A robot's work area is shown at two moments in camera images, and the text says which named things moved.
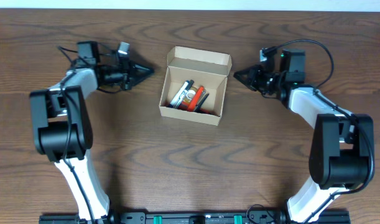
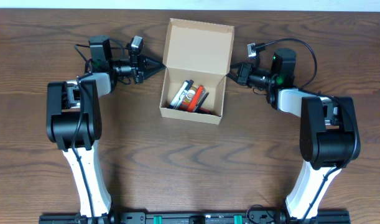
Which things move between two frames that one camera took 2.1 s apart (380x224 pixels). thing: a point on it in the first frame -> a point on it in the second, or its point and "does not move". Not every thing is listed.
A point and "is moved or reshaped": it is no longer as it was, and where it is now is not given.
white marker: (178, 96) does not move
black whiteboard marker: (190, 83) does not move
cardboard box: (208, 69) is moved or reshaped
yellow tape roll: (190, 94) does not move
